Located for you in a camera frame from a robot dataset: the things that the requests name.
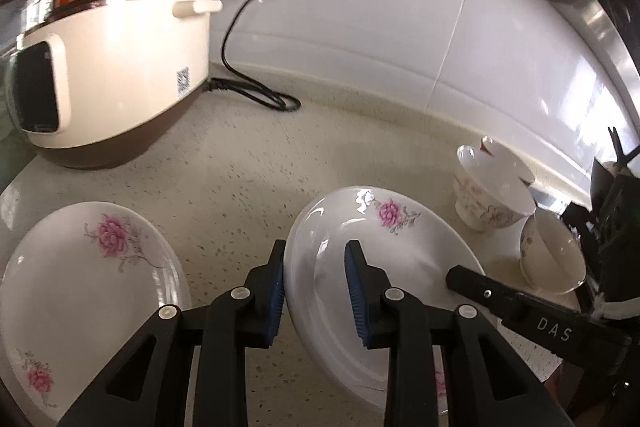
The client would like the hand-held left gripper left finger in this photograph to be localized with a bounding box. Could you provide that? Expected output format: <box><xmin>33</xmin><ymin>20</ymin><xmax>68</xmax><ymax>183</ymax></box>
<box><xmin>57</xmin><ymin>239</ymin><xmax>288</xmax><ymax>427</ymax></box>

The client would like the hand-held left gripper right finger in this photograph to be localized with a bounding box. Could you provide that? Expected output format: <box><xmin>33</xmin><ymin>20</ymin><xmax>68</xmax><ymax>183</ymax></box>
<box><xmin>344</xmin><ymin>239</ymin><xmax>576</xmax><ymax>427</ymax></box>

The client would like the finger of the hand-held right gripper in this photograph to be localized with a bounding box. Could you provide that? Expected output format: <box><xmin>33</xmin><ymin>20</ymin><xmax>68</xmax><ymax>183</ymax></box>
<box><xmin>445</xmin><ymin>264</ymin><xmax>522</xmax><ymax>316</ymax></box>

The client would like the white plate with pink flowers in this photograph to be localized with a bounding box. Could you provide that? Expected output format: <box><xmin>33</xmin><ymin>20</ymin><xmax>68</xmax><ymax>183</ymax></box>
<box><xmin>0</xmin><ymin>201</ymin><xmax>193</xmax><ymax>425</ymax></box>
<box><xmin>283</xmin><ymin>187</ymin><xmax>488</xmax><ymax>415</ymax></box>

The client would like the small white floral bowl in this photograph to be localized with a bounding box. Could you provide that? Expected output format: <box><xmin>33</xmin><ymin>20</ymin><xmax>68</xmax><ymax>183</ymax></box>
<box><xmin>519</xmin><ymin>209</ymin><xmax>588</xmax><ymax>295</ymax></box>

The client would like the white bowl with floral print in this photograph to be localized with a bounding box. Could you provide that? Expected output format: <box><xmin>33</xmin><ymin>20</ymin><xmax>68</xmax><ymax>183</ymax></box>
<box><xmin>454</xmin><ymin>136</ymin><xmax>537</xmax><ymax>234</ymax></box>

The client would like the black stove pan support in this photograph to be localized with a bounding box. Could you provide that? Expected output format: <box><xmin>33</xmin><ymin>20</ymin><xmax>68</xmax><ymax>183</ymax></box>
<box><xmin>590</xmin><ymin>126</ymin><xmax>640</xmax><ymax>303</ymax></box>

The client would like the cream rice cooker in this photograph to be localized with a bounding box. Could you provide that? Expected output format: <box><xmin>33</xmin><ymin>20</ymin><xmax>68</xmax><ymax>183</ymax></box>
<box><xmin>5</xmin><ymin>0</ymin><xmax>223</xmax><ymax>170</ymax></box>

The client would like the steel range hood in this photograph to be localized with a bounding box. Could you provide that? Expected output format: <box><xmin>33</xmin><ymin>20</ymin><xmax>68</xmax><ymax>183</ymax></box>
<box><xmin>550</xmin><ymin>0</ymin><xmax>640</xmax><ymax>118</ymax></box>

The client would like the black power cable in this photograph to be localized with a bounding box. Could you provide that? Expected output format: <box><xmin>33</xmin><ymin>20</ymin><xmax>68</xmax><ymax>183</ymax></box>
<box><xmin>209</xmin><ymin>0</ymin><xmax>302</xmax><ymax>112</ymax></box>

